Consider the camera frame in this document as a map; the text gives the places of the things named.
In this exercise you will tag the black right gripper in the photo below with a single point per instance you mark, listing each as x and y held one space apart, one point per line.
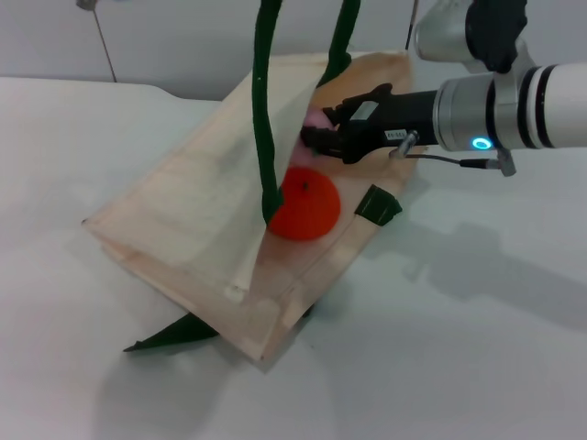
403 119

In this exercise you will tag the pink toy peach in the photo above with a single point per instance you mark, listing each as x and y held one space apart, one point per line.
318 118

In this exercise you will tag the orange toy fruit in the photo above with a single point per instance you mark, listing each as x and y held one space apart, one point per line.
307 211

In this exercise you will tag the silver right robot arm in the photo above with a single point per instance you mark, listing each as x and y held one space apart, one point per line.
541 105

